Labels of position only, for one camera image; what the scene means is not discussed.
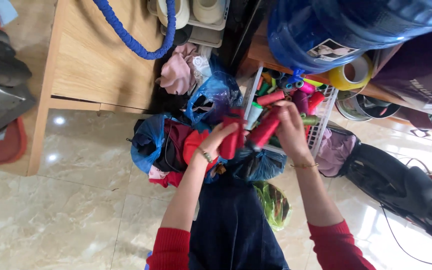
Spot large blue water bottle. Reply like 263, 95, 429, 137
267, 0, 432, 75

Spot dark blue denim skirt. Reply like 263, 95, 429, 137
187, 175, 291, 270

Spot wooden shelf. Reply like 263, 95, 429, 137
237, 34, 432, 126

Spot grey shoe rack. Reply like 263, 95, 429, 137
146, 0, 231, 49

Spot thin gold bracelet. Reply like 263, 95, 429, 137
290, 162, 320, 170

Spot black cable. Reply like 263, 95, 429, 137
380, 204, 432, 270

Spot pink cloth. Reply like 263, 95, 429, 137
155, 42, 202, 96

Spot pile of colourful thread spools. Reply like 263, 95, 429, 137
244, 67, 328, 149

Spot person's left hand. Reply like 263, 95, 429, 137
200, 122, 240, 164

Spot red cloth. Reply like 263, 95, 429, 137
182, 129, 220, 174

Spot black bag with purple cloth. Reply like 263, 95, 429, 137
314, 125, 361, 178

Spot round metal tin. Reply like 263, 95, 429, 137
335, 89, 401, 123

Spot green plastic bag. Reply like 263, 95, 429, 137
253, 181, 293, 232

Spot yellow tape roll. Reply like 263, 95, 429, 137
328, 54, 374, 92

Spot blue plastic bag with clothes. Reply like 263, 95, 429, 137
129, 113, 222, 188

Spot beaded wrist bracelet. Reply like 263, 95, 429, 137
196, 147, 214, 164

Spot blue ribbed hose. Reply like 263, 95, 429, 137
92, 0, 177, 61

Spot person's right hand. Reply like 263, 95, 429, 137
274, 100, 317, 166

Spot dark blue plastic bag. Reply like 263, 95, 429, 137
225, 147, 288, 183

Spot red thread spool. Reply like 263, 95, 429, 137
245, 106, 282, 151
219, 108, 247, 161

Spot white wire basket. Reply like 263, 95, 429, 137
241, 63, 340, 159

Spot white lace cloth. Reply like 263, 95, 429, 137
192, 55, 214, 88

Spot light blue cloth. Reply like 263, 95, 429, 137
0, 0, 19, 26

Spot dark maroon printed cloth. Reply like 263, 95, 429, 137
371, 24, 432, 110

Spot wooden cabinet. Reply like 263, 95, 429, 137
26, 0, 166, 177

